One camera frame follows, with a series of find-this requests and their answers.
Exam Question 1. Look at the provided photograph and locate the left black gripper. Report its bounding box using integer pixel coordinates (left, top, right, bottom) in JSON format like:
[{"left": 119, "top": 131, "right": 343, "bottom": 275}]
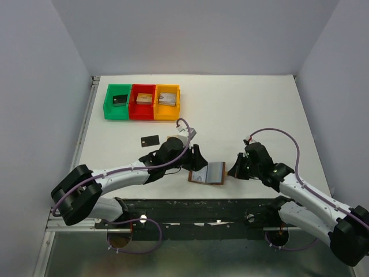
[{"left": 165, "top": 142, "right": 209, "bottom": 173}]

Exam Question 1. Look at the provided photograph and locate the gold card stack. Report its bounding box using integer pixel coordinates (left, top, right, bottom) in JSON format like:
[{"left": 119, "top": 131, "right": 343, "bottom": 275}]
[{"left": 136, "top": 93, "right": 152, "bottom": 105}]

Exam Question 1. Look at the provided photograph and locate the green plastic bin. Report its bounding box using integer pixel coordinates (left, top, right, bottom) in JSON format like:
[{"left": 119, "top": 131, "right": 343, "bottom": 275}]
[{"left": 103, "top": 84, "right": 132, "bottom": 121}]

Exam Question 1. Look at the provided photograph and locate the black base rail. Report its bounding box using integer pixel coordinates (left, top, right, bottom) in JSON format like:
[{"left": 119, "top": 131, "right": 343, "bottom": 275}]
[{"left": 95, "top": 196, "right": 289, "bottom": 241}]

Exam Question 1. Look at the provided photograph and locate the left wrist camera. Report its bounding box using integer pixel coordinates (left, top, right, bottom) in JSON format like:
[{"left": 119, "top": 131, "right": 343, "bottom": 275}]
[{"left": 176, "top": 126, "right": 197, "bottom": 144}]

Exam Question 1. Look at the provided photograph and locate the orange plastic bin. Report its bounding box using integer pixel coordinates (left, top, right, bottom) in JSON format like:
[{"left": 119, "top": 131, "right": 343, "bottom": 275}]
[{"left": 153, "top": 84, "right": 180, "bottom": 121}]

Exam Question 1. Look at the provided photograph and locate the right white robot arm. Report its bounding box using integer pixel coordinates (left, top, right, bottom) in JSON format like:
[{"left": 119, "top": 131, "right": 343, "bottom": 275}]
[{"left": 228, "top": 141, "right": 368, "bottom": 267}]

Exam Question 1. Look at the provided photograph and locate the silver card stack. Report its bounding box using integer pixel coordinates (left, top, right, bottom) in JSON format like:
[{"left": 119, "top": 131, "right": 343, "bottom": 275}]
[{"left": 159, "top": 92, "right": 176, "bottom": 107}]

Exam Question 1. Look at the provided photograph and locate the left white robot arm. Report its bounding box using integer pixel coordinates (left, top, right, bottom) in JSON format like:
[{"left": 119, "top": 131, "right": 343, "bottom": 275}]
[{"left": 51, "top": 137, "right": 208, "bottom": 228}]

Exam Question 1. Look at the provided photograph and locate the brown leather card holder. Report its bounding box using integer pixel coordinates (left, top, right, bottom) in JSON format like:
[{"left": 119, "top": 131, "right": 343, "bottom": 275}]
[{"left": 188, "top": 162, "right": 226, "bottom": 185}]

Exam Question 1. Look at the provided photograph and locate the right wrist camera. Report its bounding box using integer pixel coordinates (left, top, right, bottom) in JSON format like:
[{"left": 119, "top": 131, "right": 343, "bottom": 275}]
[{"left": 243, "top": 136, "right": 256, "bottom": 145}]

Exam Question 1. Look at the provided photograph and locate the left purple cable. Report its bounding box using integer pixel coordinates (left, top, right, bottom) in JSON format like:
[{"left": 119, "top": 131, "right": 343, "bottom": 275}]
[{"left": 51, "top": 117, "right": 193, "bottom": 254}]

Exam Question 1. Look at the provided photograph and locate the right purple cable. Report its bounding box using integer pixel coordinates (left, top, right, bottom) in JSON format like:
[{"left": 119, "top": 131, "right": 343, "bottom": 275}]
[{"left": 244, "top": 128, "right": 369, "bottom": 251}]

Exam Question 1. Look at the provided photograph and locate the red plastic bin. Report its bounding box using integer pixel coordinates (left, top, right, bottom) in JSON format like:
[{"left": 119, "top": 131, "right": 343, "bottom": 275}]
[{"left": 129, "top": 84, "right": 156, "bottom": 121}]

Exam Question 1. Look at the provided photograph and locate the black credit card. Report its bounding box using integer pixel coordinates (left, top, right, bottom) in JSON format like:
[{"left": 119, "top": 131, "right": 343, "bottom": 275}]
[{"left": 141, "top": 135, "right": 160, "bottom": 148}]

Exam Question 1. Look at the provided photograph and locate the black card stack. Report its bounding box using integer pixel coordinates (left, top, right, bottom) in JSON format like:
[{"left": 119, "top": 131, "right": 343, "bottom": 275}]
[{"left": 112, "top": 94, "right": 128, "bottom": 107}]

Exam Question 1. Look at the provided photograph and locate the gold credit card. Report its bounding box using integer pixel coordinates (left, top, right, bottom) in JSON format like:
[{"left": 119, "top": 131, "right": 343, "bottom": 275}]
[{"left": 167, "top": 134, "right": 180, "bottom": 140}]

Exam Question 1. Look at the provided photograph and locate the purple cable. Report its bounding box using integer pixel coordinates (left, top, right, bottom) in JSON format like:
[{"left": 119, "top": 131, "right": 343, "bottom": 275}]
[
  {"left": 51, "top": 117, "right": 193, "bottom": 254},
  {"left": 244, "top": 128, "right": 369, "bottom": 251}
]

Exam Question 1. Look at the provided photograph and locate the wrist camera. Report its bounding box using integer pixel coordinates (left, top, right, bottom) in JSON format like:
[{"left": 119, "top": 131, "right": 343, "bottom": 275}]
[
  {"left": 243, "top": 136, "right": 256, "bottom": 145},
  {"left": 176, "top": 126, "right": 197, "bottom": 144}
]

